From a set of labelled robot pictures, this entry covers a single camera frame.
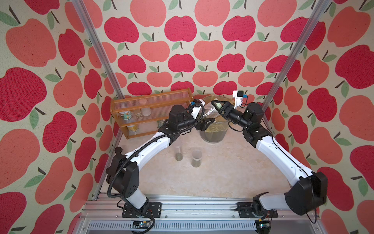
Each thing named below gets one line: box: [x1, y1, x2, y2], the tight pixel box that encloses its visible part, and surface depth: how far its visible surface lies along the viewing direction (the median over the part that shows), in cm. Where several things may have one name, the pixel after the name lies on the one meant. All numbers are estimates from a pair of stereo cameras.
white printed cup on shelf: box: [119, 110, 132, 121], surface depth 95 cm
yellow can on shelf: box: [127, 124, 140, 133], surface depth 106 cm
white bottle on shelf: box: [139, 98, 152, 117], surface depth 97 cm
